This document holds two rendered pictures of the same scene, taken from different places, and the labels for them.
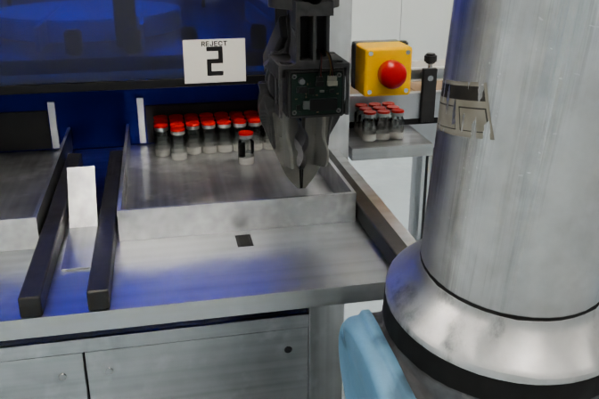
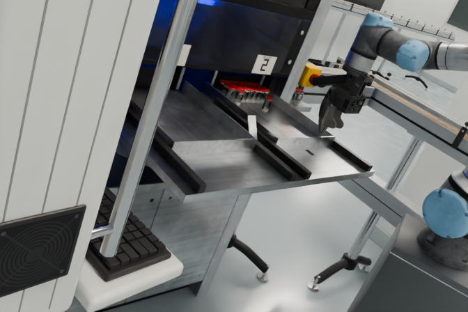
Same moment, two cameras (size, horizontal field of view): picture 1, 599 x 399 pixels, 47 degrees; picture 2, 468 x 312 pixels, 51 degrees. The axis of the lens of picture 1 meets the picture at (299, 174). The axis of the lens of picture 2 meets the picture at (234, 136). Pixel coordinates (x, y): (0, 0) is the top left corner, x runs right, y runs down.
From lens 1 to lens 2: 1.04 m
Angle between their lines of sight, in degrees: 34
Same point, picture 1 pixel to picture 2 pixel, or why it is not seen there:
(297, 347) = not seen: hidden behind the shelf
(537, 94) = not seen: outside the picture
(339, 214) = (329, 143)
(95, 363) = (166, 194)
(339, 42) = (302, 63)
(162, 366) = not seen: hidden behind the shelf
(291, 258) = (331, 161)
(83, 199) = (253, 129)
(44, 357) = (148, 191)
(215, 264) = (314, 162)
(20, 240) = (249, 147)
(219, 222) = (301, 144)
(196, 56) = (260, 62)
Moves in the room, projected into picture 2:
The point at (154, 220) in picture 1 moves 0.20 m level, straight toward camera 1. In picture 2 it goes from (285, 142) to (340, 184)
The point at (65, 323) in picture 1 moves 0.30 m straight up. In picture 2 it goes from (298, 183) to (351, 72)
